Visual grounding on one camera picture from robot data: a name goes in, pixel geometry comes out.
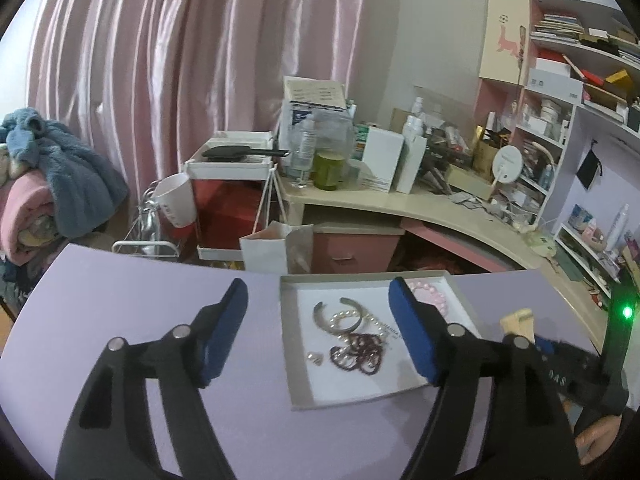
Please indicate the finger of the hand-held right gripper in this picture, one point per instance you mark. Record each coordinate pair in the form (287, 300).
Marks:
(545, 346)

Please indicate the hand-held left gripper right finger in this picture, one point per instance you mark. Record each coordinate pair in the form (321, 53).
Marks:
(415, 332)

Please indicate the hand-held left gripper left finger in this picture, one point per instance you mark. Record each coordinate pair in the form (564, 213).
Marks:
(222, 335)

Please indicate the grey cardboard tray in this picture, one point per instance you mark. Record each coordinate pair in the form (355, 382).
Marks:
(350, 390)

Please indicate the small silver earring cluster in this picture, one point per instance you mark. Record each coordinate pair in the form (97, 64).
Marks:
(315, 358)

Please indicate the person's right hand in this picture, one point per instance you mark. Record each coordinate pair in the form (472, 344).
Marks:
(597, 437)

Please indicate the white paper bag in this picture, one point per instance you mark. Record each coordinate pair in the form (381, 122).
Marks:
(265, 252)

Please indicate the pale green power strip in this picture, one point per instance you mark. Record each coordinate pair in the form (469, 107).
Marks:
(541, 246)

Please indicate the pink drawer cabinet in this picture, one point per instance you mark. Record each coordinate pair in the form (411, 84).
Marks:
(355, 250)

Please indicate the red storage box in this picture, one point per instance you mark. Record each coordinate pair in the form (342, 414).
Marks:
(227, 212)

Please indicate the curved beige desk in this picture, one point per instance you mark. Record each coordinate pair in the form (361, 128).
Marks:
(400, 207)

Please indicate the white mug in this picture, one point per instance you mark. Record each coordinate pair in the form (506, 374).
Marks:
(175, 202)

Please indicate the gold flat box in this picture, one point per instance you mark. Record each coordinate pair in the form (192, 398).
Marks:
(467, 182)

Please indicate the tall white box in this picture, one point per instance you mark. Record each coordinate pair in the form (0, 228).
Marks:
(411, 167)

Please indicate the white trolley cart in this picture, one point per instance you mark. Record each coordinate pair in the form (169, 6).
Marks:
(225, 167)

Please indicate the white carton box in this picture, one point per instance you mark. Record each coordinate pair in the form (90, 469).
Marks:
(382, 157)

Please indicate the green glass jar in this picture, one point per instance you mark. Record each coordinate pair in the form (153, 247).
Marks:
(330, 172)

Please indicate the black hairbrush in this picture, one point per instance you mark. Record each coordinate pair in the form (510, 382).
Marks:
(240, 153)

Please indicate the round white mirror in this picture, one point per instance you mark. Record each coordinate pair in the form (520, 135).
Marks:
(507, 164)

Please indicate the clear plastic bottle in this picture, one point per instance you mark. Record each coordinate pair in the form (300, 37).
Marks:
(302, 155)

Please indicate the white pump bottle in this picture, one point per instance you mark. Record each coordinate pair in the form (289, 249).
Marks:
(413, 127)

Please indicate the blue fleece blanket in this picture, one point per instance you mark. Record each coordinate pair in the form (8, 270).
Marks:
(75, 180)

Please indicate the pink blanket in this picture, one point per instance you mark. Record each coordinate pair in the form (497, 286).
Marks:
(22, 215)

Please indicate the clear plastic storage container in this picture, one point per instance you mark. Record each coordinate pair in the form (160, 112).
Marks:
(315, 100)

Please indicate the pink and white shelf unit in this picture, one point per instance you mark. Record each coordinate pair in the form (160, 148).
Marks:
(560, 90)

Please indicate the pink satin curtain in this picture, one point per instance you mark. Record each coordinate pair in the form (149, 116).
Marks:
(175, 60)

